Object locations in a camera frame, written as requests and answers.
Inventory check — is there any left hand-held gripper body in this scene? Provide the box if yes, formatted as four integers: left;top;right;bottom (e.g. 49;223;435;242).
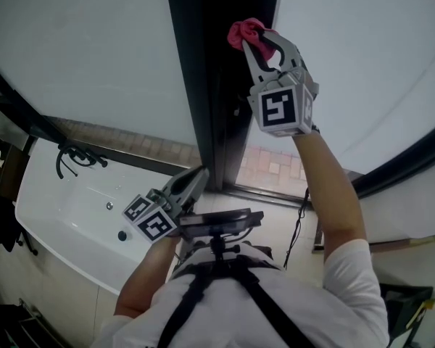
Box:
121;188;198;246

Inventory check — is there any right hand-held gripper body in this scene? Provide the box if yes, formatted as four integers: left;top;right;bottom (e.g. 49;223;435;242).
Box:
246;46;320;138

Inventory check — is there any pink cleaning cloth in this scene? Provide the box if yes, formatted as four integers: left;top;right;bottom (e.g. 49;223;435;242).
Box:
227;17;280;63

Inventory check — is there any dark window frame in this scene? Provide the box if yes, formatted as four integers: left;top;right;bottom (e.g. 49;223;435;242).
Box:
202;0;435;210

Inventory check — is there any person's left forearm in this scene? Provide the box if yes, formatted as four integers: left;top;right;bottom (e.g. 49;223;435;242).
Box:
114;236;182;318

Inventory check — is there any person's right forearm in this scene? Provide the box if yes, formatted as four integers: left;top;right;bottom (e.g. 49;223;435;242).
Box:
292;130;368;264

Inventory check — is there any black chest-mounted phone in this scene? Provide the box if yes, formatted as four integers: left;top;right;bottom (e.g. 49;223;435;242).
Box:
179;208;265;239

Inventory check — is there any white bathtub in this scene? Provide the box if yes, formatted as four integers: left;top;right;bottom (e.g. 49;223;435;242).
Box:
14;138;211;297

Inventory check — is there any black bathtub faucet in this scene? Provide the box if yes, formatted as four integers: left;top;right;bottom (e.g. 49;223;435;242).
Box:
55;141;109;180

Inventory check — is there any white shirt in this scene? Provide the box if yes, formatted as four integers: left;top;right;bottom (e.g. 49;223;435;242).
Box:
90;237;391;348

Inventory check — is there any black chest harness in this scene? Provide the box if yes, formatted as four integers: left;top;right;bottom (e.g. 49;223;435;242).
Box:
155;254;316;348

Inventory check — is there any black office chair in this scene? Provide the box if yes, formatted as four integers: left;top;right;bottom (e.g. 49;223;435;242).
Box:
0;188;40;257

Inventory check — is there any brown wooden cabinet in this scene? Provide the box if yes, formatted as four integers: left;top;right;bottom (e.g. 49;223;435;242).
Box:
0;136;36;202

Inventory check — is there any dark metal rack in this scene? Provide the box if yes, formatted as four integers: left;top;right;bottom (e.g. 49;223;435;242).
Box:
0;297;73;348

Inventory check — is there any wooden shelf board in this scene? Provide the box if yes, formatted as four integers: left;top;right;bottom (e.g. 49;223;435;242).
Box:
311;232;435;256

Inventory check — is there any black metal stand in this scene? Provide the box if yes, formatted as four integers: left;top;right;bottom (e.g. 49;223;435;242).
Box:
378;283;435;348

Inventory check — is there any black phone mount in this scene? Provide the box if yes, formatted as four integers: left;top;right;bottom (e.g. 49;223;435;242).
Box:
194;230;253;265

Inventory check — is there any black cable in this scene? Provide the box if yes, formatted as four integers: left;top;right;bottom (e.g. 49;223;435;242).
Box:
283;186;312;270

